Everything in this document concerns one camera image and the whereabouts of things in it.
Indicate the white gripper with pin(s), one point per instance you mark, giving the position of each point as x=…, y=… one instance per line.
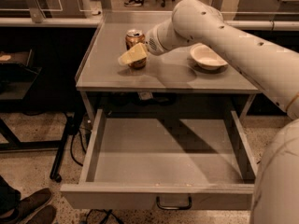
x=154, y=43

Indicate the orange soda can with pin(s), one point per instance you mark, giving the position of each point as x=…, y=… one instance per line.
x=134, y=36

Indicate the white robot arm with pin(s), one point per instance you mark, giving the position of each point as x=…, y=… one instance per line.
x=273, y=69

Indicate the open grey top drawer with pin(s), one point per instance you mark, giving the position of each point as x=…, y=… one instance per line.
x=129, y=162

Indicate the white paper bowl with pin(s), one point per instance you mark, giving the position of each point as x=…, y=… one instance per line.
x=206, y=57

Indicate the grey cabinet table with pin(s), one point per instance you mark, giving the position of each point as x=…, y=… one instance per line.
x=171, y=72

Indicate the black side cart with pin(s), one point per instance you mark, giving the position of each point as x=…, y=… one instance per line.
x=18, y=78

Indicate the brown shoe upper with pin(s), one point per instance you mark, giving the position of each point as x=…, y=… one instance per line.
x=29, y=204

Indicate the brown shoe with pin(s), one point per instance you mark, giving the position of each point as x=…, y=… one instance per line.
x=29, y=204
x=45, y=215

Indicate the brown shoe lower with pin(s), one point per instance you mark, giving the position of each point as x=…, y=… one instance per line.
x=45, y=215

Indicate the black metal drawer handle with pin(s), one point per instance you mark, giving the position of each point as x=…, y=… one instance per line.
x=173, y=203

